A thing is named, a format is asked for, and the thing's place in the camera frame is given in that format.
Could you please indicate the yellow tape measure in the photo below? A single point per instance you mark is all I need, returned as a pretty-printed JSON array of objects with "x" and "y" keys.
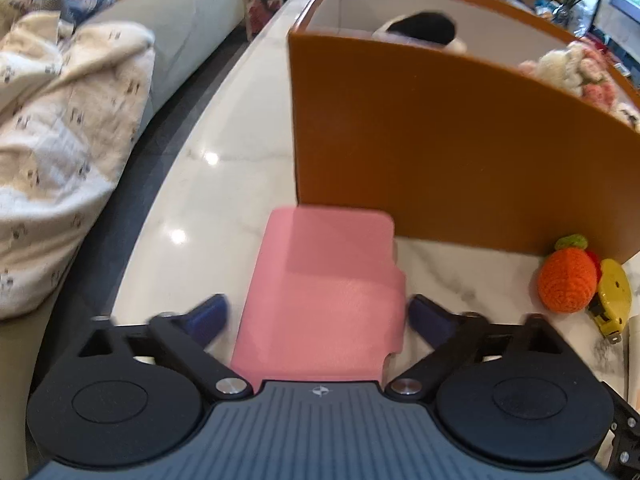
[{"x": 612, "y": 300}]

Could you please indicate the orange cardboard box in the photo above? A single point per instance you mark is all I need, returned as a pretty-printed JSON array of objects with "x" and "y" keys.
[{"x": 450, "y": 150}]

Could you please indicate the white printed blanket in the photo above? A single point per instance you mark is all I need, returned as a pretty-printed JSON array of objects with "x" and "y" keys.
[{"x": 55, "y": 150}]

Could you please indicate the orange crochet fruit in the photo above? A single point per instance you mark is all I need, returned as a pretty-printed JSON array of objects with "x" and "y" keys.
[{"x": 567, "y": 280}]

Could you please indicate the black and white panda plush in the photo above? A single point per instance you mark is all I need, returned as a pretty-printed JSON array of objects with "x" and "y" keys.
[{"x": 425, "y": 27}]

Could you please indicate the cream crochet doll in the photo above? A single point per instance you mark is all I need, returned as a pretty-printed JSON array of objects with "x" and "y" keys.
[{"x": 550, "y": 67}]

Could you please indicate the white knitted flower doll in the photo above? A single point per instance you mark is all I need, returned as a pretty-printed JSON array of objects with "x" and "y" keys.
[{"x": 602, "y": 85}]

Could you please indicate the floral bag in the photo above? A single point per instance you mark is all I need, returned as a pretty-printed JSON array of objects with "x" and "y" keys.
[{"x": 261, "y": 5}]

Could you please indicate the pink wallet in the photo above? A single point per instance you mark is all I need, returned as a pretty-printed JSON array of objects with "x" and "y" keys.
[{"x": 325, "y": 300}]

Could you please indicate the grey sofa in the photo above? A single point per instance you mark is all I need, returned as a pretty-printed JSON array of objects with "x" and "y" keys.
[{"x": 175, "y": 25}]

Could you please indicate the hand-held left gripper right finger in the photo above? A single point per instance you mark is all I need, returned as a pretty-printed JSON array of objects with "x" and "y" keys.
[{"x": 432, "y": 320}]

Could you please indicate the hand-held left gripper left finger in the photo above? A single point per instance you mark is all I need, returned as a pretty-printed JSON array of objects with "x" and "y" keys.
[{"x": 207, "y": 317}]

